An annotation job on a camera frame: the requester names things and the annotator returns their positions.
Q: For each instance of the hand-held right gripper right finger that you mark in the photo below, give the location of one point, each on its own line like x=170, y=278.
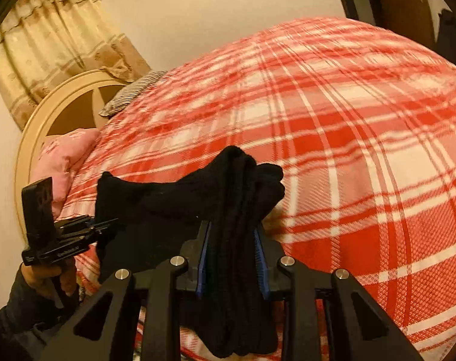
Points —
x=263, y=270

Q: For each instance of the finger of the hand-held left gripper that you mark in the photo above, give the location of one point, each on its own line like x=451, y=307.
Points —
x=81, y=237
x=88, y=222

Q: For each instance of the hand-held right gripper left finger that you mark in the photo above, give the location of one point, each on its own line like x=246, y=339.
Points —
x=201, y=270

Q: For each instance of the black pants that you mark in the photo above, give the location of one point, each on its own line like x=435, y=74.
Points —
x=231, y=203

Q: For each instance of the person's left forearm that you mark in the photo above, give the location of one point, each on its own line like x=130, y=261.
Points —
x=21, y=327

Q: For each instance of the person's left hand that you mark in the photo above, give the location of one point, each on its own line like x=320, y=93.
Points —
x=38, y=282

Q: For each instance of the pink pillow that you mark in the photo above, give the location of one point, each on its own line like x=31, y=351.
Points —
x=68, y=154

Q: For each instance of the cream arched headboard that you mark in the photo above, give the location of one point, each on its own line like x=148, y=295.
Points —
x=36, y=128

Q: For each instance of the grey striped pillow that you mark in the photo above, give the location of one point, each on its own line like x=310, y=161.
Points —
x=132, y=92

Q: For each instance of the red plaid blanket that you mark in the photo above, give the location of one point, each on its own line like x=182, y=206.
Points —
x=344, y=139

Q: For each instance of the beige patterned curtain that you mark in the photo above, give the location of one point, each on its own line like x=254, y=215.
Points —
x=54, y=45

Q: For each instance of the brown wooden door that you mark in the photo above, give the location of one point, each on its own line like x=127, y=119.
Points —
x=404, y=3

